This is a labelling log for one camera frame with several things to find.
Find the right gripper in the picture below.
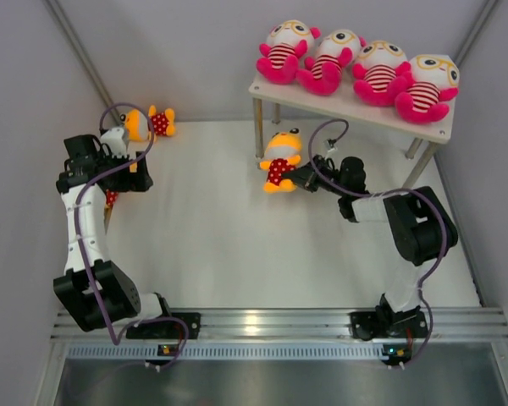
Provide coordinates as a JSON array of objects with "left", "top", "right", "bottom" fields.
[{"left": 283, "top": 154, "right": 349, "bottom": 197}]

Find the orange plush polka dress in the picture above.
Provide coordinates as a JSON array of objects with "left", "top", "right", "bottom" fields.
[{"left": 259, "top": 128, "right": 302, "bottom": 194}]

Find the pink panda plush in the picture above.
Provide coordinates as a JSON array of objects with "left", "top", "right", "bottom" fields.
[
  {"left": 256, "top": 19, "right": 321, "bottom": 85},
  {"left": 352, "top": 40, "right": 410, "bottom": 107},
  {"left": 395, "top": 54, "right": 460, "bottom": 124},
  {"left": 295, "top": 29, "right": 367, "bottom": 96}
]

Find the orange plush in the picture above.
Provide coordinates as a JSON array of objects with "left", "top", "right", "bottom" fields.
[
  {"left": 120, "top": 105, "right": 176, "bottom": 142},
  {"left": 104, "top": 190, "right": 119, "bottom": 229}
]

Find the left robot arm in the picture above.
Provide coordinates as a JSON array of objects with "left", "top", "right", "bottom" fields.
[{"left": 53, "top": 127, "right": 174, "bottom": 338}]

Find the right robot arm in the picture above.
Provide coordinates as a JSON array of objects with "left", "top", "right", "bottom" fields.
[{"left": 281, "top": 155, "right": 458, "bottom": 341}]

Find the white two-tier shelf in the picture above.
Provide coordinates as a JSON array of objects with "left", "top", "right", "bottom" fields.
[{"left": 249, "top": 74, "right": 454, "bottom": 188}]

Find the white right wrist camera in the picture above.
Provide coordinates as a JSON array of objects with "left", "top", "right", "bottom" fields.
[{"left": 323, "top": 139, "right": 338, "bottom": 156}]

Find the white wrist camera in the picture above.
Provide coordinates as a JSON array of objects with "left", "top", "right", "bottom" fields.
[
  {"left": 323, "top": 139, "right": 338, "bottom": 156},
  {"left": 100, "top": 126, "right": 130, "bottom": 158}
]

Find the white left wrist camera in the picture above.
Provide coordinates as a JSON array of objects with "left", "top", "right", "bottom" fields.
[{"left": 100, "top": 126, "right": 130, "bottom": 158}]

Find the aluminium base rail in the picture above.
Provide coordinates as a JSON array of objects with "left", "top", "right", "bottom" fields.
[{"left": 50, "top": 307, "right": 508, "bottom": 343}]

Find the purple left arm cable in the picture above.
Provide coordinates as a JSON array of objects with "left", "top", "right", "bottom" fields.
[{"left": 74, "top": 102, "right": 190, "bottom": 371}]

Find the white slotted cable duct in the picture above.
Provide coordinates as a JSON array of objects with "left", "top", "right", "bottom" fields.
[{"left": 67, "top": 343, "right": 389, "bottom": 361}]

